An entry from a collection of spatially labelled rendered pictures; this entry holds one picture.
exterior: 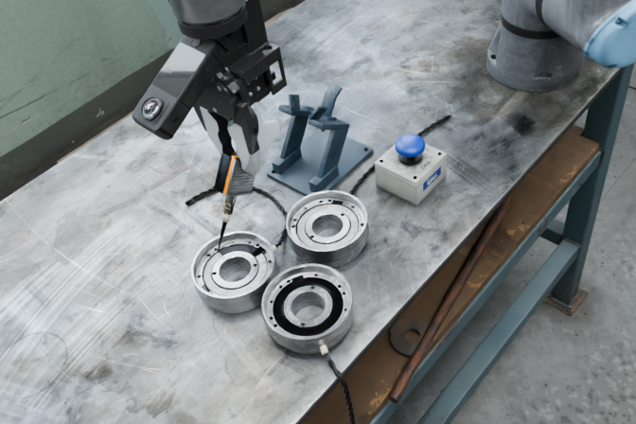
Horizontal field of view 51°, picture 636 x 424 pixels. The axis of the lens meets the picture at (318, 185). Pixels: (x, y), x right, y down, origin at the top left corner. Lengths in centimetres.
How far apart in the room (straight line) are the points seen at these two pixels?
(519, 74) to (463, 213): 29
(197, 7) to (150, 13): 194
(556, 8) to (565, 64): 15
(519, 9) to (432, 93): 18
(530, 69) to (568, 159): 33
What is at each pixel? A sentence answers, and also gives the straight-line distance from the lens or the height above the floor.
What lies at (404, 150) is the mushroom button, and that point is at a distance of 88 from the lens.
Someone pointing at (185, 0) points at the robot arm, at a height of 116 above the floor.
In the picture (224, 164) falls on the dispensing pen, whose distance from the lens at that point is 79.
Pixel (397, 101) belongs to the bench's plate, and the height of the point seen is 80.
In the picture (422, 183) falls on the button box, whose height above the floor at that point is 83.
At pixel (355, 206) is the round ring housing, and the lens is 87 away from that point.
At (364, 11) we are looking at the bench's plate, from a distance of 132.
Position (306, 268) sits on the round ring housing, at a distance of 80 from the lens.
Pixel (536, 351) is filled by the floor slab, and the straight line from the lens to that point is 173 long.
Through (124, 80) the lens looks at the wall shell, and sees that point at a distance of 261.
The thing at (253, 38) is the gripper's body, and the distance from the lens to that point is 73.
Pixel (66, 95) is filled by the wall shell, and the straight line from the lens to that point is 250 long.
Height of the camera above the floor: 146
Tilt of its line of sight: 44 degrees down
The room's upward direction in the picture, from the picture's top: 10 degrees counter-clockwise
